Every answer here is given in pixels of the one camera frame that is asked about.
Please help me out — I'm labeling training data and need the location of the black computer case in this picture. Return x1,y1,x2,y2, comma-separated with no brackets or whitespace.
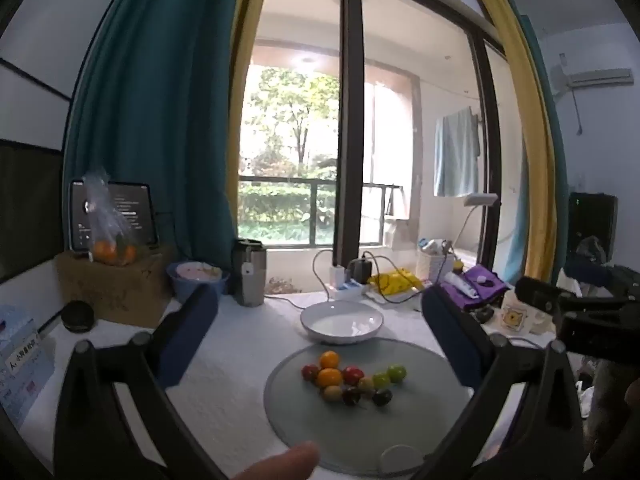
569,192,619,261

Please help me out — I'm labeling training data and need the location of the white air conditioner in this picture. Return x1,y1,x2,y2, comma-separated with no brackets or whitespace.
552,52,636,93

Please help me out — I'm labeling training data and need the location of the yellow curtain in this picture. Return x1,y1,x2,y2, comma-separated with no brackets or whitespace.
225,0,276,241
472,0,558,286

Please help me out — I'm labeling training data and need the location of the white desk lamp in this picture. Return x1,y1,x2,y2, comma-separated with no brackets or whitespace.
452,192,499,261

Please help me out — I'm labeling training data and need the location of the white power strip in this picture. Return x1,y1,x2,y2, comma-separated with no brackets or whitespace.
325,280,372,302

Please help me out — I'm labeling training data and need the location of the black charger cable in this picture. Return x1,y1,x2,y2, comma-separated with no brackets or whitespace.
360,250,427,306

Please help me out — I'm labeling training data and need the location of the steel thermos tumbler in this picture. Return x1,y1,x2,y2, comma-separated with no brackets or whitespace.
231,238,267,307

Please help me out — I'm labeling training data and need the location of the yellow plastic bag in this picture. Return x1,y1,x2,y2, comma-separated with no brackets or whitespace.
368,269,426,297

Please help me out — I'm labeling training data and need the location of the purple cloth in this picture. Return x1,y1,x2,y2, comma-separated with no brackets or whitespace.
440,266,512,312

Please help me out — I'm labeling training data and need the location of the light blue towel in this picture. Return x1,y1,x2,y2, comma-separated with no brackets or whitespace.
433,106,481,198

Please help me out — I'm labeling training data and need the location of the blue bowl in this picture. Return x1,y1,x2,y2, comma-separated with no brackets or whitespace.
166,261,231,304

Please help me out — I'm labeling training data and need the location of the teal curtain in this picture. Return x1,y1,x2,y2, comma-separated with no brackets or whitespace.
505,0,569,271
62,0,246,261

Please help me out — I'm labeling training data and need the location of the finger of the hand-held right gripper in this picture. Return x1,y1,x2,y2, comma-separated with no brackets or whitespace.
515,276,640,314

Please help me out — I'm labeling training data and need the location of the white woven basket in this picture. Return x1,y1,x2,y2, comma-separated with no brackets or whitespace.
416,250,456,286

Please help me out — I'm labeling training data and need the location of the blue tissue pack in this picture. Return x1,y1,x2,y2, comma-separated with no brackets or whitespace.
0,305,56,426

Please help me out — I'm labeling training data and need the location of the balcony railing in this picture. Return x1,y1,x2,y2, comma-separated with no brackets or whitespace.
239,176,402,247

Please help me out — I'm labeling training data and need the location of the black charger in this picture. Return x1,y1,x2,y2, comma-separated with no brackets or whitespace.
348,258,374,284

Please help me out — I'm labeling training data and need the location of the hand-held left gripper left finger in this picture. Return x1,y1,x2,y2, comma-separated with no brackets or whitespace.
54,284,228,480

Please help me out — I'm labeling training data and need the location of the clear plastic bag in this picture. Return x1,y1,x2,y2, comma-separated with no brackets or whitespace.
81,169,138,266

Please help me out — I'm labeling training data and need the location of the person's left hand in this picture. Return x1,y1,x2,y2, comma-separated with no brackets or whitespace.
227,441,321,480

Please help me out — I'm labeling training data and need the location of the cardboard box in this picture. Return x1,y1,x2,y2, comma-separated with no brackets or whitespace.
54,245,177,329

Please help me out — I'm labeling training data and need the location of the grey cable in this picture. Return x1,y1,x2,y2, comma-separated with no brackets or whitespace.
265,293,327,312

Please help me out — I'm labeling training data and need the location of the white round plate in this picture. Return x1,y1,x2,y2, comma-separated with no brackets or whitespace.
300,301,385,346

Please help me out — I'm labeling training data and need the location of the black round speaker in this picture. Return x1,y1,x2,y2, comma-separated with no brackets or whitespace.
61,300,96,334

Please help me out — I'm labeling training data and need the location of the printed white mug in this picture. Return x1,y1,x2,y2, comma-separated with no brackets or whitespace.
500,292,532,335

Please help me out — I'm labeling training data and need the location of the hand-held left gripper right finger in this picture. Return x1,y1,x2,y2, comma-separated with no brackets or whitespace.
412,285,586,480

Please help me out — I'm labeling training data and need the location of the dark window frame post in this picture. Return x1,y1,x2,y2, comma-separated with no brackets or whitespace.
332,0,376,267

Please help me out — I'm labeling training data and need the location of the black tablet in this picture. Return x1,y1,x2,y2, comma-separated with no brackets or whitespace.
69,181,160,252

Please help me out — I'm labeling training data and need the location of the pink bowl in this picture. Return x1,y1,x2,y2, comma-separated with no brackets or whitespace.
175,261,222,281

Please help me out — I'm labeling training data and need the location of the printed packet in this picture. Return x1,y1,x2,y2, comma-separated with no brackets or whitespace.
420,238,453,257

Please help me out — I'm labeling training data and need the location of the grey round placemat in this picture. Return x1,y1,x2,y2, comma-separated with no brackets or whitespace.
263,337,476,478

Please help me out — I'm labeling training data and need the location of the white tube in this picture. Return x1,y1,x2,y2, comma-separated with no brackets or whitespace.
442,272,476,297

